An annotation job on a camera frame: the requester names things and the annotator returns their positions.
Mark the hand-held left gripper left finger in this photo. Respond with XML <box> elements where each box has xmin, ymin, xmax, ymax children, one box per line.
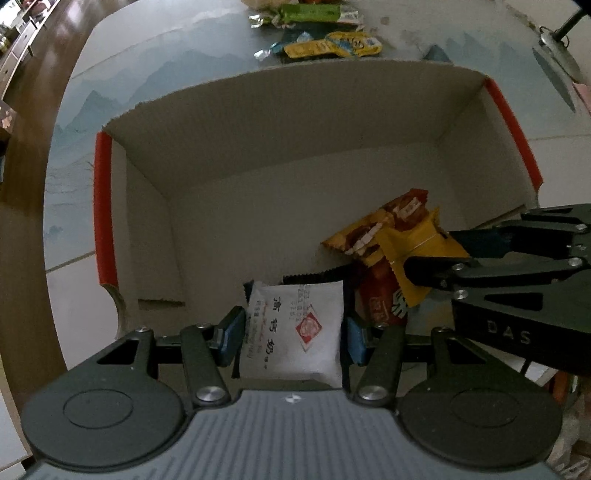
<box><xmin>97</xmin><ymin>307</ymin><xmax>247</xmax><ymax>408</ymax></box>

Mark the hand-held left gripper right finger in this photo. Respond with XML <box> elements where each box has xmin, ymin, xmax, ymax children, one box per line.
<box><xmin>344</xmin><ymin>316</ymin><xmax>481</xmax><ymax>409</ymax></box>

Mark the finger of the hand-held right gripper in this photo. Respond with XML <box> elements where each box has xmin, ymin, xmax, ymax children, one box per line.
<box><xmin>448</xmin><ymin>203</ymin><xmax>591</xmax><ymax>260</ymax></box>
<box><xmin>402</xmin><ymin>255</ymin><xmax>585</xmax><ymax>297</ymax></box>

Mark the red snack bag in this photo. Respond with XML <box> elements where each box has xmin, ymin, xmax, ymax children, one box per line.
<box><xmin>353</xmin><ymin>258</ymin><xmax>411</xmax><ymax>328</ymax></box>

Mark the white snack packet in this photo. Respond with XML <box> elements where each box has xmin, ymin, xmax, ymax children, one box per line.
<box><xmin>233</xmin><ymin>279</ymin><xmax>346</xmax><ymax>388</ymax></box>

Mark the orange yellow snack packet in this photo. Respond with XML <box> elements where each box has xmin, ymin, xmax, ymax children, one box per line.
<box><xmin>376</xmin><ymin>208</ymin><xmax>472</xmax><ymax>309</ymax></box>

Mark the orange brown snack packet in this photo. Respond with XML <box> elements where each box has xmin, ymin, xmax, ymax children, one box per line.
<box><xmin>320</xmin><ymin>188</ymin><xmax>431</xmax><ymax>267</ymax></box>

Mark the red-edged cardboard box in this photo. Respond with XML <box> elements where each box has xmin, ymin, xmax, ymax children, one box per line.
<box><xmin>92</xmin><ymin>59</ymin><xmax>543</xmax><ymax>393</ymax></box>

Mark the silver desk lamp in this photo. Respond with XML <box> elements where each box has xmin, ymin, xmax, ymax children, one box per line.
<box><xmin>536</xmin><ymin>0</ymin><xmax>591</xmax><ymax>88</ymax></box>

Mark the blue triangular snack packet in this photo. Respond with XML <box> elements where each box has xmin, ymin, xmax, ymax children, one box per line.
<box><xmin>419</xmin><ymin>44</ymin><xmax>454</xmax><ymax>63</ymax></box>

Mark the yellow flat snack packet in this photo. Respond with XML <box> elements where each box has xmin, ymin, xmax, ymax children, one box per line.
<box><xmin>284</xmin><ymin>32</ymin><xmax>384</xmax><ymax>58</ymax></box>

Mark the green snack bar packet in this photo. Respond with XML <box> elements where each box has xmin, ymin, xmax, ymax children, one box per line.
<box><xmin>249</xmin><ymin>2</ymin><xmax>363</xmax><ymax>28</ymax></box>

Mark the long wooden television cabinet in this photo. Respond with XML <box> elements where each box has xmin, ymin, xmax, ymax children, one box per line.
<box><xmin>0</xmin><ymin>0</ymin><xmax>61</xmax><ymax>100</ymax></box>

